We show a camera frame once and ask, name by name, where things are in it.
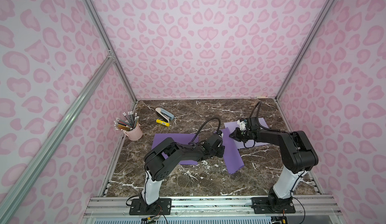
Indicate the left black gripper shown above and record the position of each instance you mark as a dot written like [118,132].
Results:
[219,149]

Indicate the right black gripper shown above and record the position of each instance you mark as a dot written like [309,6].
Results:
[238,134]

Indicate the light lilac paper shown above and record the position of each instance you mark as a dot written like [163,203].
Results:
[254,128]

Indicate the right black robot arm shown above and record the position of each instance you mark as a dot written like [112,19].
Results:
[297,154]

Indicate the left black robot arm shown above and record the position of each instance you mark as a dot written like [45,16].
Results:
[165,157]

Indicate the yellow glue stick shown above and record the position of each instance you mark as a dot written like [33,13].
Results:
[163,122]

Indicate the grey beige stapler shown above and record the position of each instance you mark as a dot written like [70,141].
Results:
[164,114]

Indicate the pink pencil cup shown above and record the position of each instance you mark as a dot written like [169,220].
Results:
[135,134]

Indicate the bundle of pencils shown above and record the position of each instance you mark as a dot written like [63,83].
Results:
[128,123]

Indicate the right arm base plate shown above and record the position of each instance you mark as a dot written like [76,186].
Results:
[272,205]

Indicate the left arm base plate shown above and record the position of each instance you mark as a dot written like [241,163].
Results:
[150,206]

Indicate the aluminium front rail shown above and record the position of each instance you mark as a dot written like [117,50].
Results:
[305,209]

